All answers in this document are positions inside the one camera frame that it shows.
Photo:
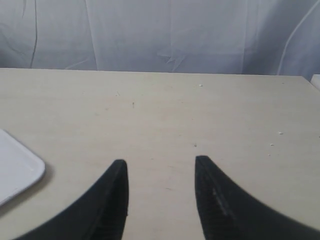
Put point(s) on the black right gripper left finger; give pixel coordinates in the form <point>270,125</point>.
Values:
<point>99,214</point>

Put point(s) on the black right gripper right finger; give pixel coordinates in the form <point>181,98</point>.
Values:
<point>228,212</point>

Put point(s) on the white rectangular plastic tray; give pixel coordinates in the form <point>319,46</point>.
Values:
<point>20,168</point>

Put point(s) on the white backdrop curtain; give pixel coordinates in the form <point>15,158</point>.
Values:
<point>262,37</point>

